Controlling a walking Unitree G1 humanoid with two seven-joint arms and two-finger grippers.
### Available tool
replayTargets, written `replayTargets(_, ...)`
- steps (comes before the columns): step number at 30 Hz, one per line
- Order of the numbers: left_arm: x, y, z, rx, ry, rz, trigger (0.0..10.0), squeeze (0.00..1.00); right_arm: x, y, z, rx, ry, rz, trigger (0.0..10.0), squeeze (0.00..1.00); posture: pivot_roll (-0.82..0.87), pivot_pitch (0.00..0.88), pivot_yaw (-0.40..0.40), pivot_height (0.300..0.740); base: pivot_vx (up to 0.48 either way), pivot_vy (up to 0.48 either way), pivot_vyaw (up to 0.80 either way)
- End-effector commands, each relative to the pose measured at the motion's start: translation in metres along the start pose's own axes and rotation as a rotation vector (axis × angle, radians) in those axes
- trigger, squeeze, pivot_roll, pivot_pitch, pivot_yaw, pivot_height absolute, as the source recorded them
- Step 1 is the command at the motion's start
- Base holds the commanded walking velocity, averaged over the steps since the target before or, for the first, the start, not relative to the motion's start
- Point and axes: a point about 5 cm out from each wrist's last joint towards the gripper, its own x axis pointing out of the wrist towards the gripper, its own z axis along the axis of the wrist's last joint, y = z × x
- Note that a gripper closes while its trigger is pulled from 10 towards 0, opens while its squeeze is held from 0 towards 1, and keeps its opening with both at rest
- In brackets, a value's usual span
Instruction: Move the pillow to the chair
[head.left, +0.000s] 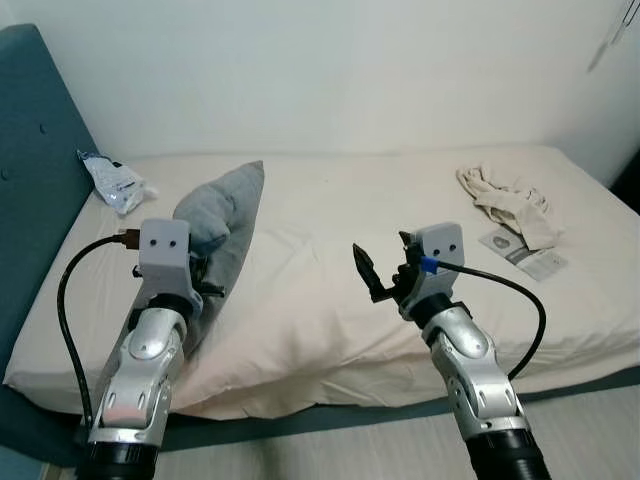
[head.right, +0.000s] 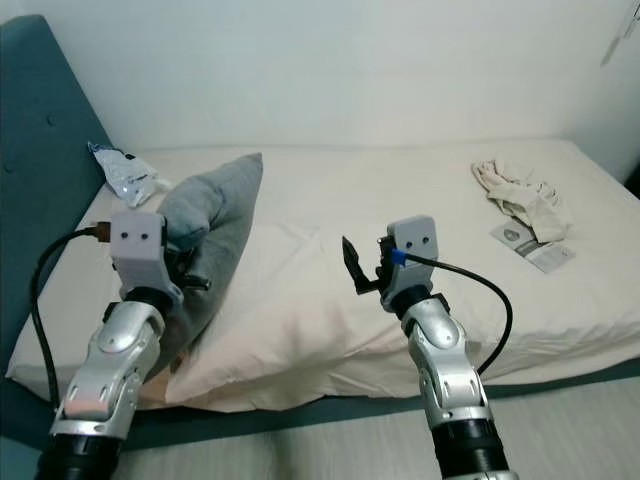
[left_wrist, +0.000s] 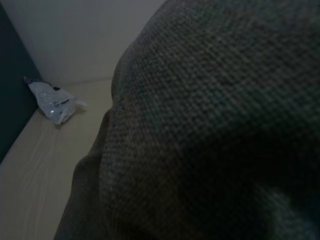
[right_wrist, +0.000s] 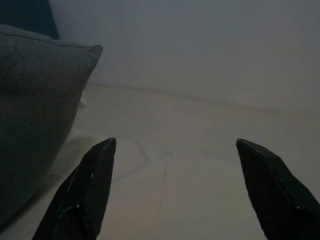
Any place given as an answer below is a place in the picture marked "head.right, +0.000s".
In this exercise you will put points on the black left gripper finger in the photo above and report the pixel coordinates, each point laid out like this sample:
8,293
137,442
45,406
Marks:
198,285

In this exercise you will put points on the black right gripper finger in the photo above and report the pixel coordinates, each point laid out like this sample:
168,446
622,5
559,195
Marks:
355,260
387,248

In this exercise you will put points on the grey pillow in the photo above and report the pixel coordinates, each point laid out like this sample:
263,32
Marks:
225,210

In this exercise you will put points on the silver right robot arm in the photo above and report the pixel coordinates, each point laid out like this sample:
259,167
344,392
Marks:
450,380

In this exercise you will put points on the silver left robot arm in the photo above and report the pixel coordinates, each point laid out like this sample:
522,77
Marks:
115,370

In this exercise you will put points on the cream sheeted mattress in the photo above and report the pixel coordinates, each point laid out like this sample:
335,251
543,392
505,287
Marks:
360,180

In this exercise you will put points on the clear plastic packet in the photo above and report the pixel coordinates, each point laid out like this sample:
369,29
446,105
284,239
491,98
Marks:
125,178

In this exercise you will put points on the beige crumpled garment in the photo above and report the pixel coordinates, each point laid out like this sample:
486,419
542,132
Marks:
525,200

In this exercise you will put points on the white grey leaflet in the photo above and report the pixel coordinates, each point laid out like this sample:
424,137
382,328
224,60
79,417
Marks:
540,248

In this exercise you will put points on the teal upholstered headboard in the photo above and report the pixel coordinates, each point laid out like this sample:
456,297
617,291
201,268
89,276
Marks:
35,120

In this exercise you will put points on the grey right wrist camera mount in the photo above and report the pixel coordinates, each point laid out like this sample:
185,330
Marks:
415,240

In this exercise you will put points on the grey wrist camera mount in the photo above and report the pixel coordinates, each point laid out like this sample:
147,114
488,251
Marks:
415,240
138,240

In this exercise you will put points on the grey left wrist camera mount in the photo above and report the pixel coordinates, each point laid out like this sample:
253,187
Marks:
138,240

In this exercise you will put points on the teal bed frame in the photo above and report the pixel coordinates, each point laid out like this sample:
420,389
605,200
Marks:
310,412

